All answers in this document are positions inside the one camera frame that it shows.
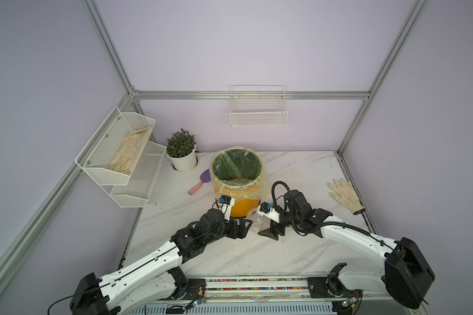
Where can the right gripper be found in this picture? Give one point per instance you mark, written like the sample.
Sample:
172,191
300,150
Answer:
270,232

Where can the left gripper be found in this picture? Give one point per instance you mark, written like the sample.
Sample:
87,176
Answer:
241,231

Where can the glass oatmeal jar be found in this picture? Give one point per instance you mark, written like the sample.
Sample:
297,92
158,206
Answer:
259,223

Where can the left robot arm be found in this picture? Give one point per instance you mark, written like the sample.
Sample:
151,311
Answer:
112,293

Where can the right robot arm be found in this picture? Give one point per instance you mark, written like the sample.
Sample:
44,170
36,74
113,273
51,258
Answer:
401,269

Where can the orange trash bin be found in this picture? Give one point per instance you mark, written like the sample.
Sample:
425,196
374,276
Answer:
242,207

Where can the white work glove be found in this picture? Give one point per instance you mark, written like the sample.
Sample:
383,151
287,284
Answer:
344,193

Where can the potted green plant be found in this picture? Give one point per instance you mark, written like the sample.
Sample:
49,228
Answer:
181,150

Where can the lower white mesh shelf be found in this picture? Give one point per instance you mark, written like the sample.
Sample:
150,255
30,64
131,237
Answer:
138,190

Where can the white mesh shelf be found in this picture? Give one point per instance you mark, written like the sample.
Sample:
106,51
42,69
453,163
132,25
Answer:
138,190
96,156

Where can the beige cloth in shelf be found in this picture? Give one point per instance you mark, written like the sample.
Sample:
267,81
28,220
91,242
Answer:
129,151

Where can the upper white mesh shelf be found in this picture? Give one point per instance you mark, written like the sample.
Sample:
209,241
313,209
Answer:
96,156

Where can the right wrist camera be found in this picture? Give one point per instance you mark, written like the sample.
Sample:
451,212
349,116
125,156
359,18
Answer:
267,210

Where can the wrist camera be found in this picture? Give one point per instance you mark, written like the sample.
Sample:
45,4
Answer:
267,210
226,204

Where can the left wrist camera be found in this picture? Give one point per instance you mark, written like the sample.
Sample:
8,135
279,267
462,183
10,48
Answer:
226,204

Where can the aluminium mounting rail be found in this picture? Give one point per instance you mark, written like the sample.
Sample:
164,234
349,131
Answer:
257,295

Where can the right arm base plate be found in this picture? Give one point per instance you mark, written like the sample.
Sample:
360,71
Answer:
325,287

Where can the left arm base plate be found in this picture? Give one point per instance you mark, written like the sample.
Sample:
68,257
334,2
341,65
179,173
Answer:
191,290

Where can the white wire wall basket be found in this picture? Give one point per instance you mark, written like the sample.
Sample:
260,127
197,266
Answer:
258,106

